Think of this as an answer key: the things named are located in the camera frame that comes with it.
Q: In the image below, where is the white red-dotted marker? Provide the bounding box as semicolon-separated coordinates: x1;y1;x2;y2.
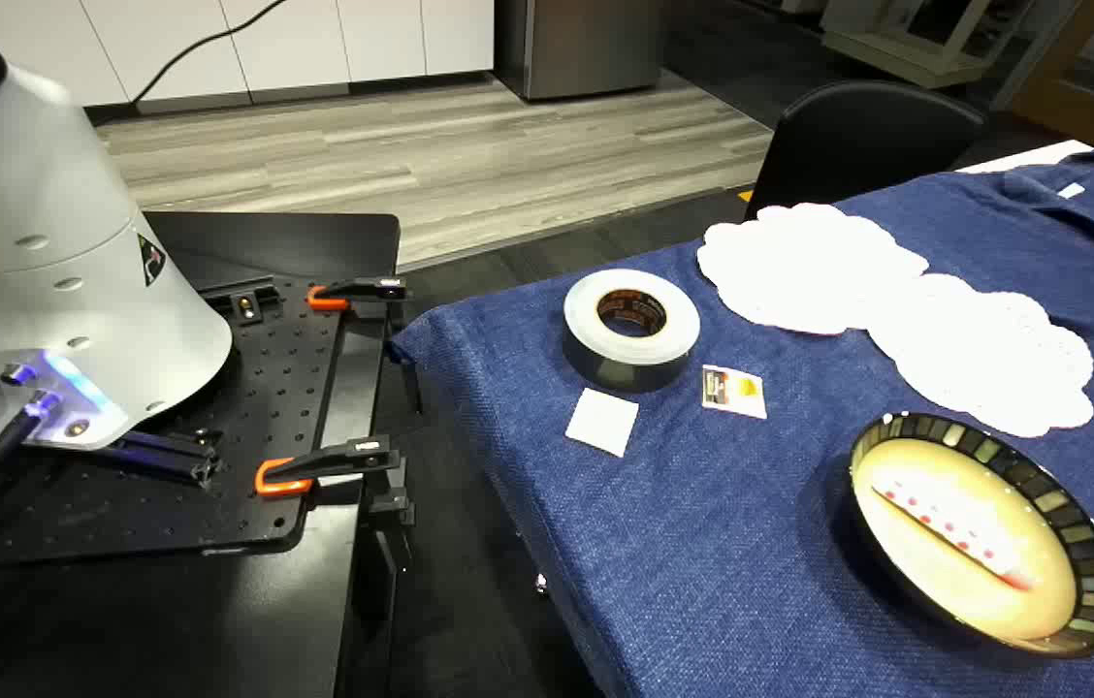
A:
876;483;1030;594

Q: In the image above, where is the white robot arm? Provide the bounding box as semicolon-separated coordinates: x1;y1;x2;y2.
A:
0;53;232;449

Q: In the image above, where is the yellow bowl with dark rim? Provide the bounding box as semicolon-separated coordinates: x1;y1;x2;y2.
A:
844;412;1094;656

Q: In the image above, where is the grey tape roll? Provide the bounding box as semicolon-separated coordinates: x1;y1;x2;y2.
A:
562;266;703;390

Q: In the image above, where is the white paper square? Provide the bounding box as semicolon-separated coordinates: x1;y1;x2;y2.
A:
567;389;640;458

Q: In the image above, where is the small picture card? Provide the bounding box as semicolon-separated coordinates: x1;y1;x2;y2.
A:
703;363;768;417

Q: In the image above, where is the blue tablecloth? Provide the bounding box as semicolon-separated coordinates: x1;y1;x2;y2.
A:
401;156;1094;698

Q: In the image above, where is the white paper doily far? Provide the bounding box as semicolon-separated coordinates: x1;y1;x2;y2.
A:
695;206;928;334

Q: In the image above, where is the white paper doily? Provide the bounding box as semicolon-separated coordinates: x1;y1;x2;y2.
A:
869;275;1094;438
695;206;928;334

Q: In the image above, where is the stainless steel appliance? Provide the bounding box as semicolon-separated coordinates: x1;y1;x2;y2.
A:
496;0;664;100

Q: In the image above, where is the black office chair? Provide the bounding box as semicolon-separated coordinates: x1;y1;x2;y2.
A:
746;81;982;213

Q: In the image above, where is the black perforated mounting board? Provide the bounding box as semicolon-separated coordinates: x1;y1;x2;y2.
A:
0;284;346;566

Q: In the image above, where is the white paper doily near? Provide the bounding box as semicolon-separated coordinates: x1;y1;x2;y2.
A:
869;275;1094;438

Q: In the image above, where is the orange-handled clamp rear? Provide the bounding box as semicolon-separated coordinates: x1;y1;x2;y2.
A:
306;275;408;317

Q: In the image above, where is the orange-handled clamp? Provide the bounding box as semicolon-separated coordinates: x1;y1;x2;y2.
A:
306;275;408;317
251;433;416;524

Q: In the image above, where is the orange-handled clamp front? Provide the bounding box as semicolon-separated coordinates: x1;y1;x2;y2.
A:
251;433;416;524

